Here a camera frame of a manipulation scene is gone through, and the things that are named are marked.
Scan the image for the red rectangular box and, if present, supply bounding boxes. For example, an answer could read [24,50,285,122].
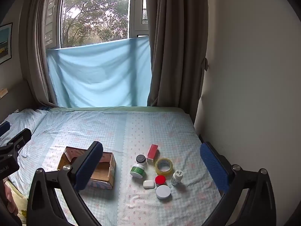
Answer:
[146,144,160,164]

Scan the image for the window frame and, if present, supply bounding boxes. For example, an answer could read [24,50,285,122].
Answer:
[46,0,150,50]

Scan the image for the cardboard box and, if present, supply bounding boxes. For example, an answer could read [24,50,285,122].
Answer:
[57,146,117,189]

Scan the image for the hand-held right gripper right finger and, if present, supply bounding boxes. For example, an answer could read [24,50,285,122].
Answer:
[199,142,277,226]

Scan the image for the yellow tape roll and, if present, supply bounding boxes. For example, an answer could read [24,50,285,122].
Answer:
[155,158,174,176]

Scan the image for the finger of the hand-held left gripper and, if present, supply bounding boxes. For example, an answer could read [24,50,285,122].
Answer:
[0,128,32,156]
[0,121,11,136]

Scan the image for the brown curtain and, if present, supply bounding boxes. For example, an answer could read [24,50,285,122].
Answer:
[19,0,66,106]
[146,0,210,128]

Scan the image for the yellow floral cloth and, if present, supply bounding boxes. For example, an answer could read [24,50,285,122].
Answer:
[5,181,29,224]

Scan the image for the pale blue pillow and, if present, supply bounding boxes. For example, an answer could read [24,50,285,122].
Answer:
[0,109,49,146]

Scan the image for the green label white jar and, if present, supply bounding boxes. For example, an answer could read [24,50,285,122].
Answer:
[130,163,147,179]

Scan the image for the white round jar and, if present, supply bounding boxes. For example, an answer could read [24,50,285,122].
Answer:
[156,185,172,200]

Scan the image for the light blue hanging cloth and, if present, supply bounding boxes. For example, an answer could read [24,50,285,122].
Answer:
[46,36,153,107]

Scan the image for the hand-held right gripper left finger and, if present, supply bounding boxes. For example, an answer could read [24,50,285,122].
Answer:
[27,141,104,226]

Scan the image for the white pill bottle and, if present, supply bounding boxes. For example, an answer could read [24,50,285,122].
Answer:
[171,169,183,186]

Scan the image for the person's left hand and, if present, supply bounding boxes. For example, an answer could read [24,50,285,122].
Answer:
[0,182,19,215]

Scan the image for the framed wall picture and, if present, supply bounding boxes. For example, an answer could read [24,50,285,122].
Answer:
[0,23,13,64]

